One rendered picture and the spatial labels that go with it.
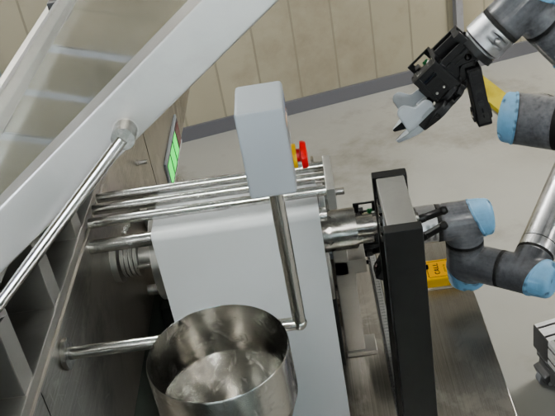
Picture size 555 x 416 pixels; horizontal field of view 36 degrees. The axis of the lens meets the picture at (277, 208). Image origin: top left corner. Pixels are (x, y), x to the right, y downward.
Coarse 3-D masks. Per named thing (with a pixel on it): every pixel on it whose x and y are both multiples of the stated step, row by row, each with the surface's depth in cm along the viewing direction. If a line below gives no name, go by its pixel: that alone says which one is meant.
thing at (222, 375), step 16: (224, 352) 91; (240, 352) 91; (256, 352) 90; (192, 368) 90; (208, 368) 91; (224, 368) 91; (240, 368) 91; (256, 368) 91; (272, 368) 90; (176, 384) 88; (192, 384) 90; (208, 384) 91; (224, 384) 92; (240, 384) 92; (256, 384) 91; (192, 400) 90; (208, 400) 91
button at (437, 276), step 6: (432, 264) 188; (438, 264) 187; (444, 264) 187; (426, 270) 186; (432, 270) 186; (438, 270) 186; (444, 270) 185; (432, 276) 184; (438, 276) 184; (444, 276) 184; (432, 282) 184; (438, 282) 184; (444, 282) 184
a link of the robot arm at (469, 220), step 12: (444, 204) 166; (456, 204) 166; (468, 204) 165; (480, 204) 165; (444, 216) 164; (456, 216) 164; (468, 216) 164; (480, 216) 164; (492, 216) 164; (456, 228) 164; (468, 228) 164; (480, 228) 164; (492, 228) 165; (444, 240) 167; (456, 240) 167; (468, 240) 166; (480, 240) 167
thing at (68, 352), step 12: (288, 324) 101; (300, 324) 101; (156, 336) 103; (60, 348) 102; (72, 348) 103; (84, 348) 103; (96, 348) 103; (108, 348) 103; (120, 348) 103; (132, 348) 103; (144, 348) 103; (60, 360) 102; (72, 360) 105
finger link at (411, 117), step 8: (424, 104) 147; (432, 104) 147; (400, 112) 147; (408, 112) 147; (416, 112) 147; (424, 112) 147; (408, 120) 148; (416, 120) 148; (408, 128) 148; (416, 128) 148; (400, 136) 151; (408, 136) 149
